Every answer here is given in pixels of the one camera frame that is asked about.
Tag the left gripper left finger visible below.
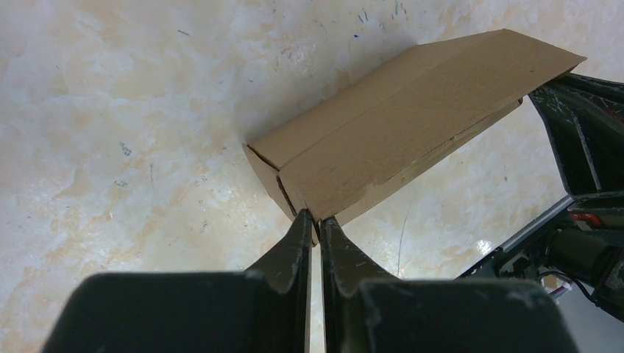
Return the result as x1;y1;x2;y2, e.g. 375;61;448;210
43;210;313;352

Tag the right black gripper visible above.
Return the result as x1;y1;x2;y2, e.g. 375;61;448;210
528;74;623;321

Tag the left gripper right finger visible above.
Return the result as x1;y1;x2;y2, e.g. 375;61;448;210
319;217;577;352

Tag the brown cardboard box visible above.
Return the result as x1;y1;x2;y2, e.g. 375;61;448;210
243;29;584;224

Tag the aluminium front rail frame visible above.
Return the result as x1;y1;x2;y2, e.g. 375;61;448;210
499;196;573;252

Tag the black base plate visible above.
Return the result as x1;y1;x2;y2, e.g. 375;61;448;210
458;247;543;279

